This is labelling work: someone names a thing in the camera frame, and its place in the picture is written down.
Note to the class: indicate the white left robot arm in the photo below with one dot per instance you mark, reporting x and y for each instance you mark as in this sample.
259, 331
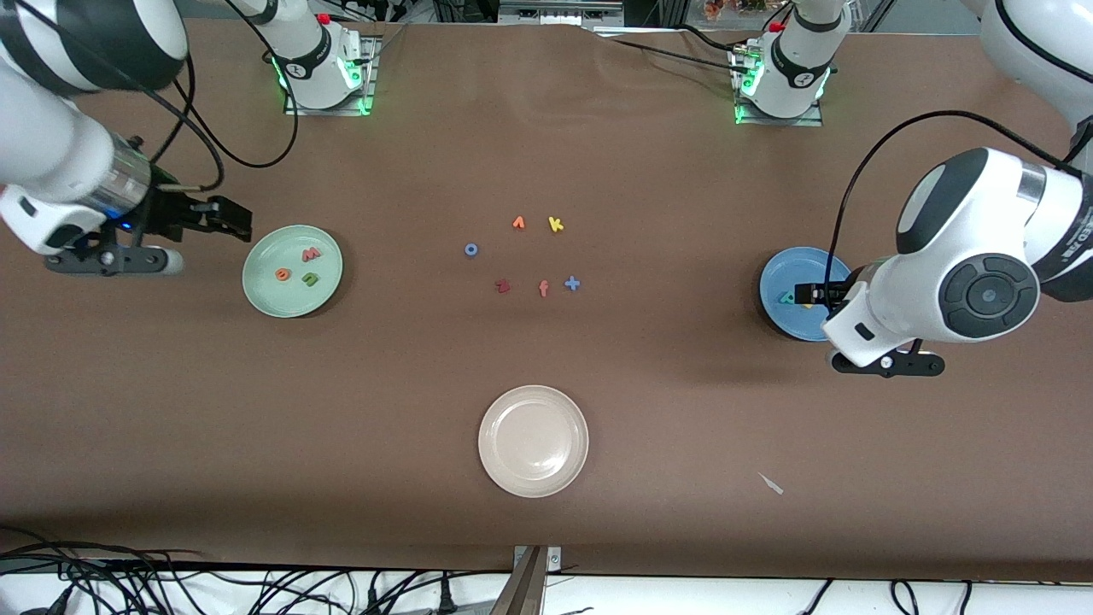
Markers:
965, 213

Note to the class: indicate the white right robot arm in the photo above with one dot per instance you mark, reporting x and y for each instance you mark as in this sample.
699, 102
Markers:
51, 145

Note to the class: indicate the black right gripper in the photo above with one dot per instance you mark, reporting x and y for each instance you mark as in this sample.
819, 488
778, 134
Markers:
167, 217

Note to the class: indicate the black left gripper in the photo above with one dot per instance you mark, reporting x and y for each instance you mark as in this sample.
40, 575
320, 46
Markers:
832, 295

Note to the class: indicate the silver metal rail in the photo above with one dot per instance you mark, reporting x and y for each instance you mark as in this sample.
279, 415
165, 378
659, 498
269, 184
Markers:
559, 10

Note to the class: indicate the blue plate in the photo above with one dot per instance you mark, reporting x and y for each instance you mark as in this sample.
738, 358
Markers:
786, 273

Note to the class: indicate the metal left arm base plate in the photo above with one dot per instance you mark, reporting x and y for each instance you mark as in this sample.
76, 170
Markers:
794, 122

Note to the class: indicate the brown table cover sheet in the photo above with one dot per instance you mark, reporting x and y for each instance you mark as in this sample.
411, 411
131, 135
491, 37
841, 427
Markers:
546, 128

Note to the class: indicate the green plate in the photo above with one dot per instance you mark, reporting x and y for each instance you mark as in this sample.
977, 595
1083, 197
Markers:
269, 299

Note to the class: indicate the beige plate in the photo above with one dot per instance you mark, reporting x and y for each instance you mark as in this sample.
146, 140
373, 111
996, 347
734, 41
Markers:
534, 442

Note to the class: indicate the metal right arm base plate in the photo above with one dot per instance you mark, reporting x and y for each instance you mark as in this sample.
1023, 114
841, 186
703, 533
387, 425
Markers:
369, 81

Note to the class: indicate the green foam letter u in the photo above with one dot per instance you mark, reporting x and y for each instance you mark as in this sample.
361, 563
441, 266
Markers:
310, 280

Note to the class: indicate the small white paper scrap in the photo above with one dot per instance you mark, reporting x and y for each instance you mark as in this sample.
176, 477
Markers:
771, 484

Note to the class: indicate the metal table clamp bracket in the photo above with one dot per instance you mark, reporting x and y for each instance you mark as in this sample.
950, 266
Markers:
534, 581

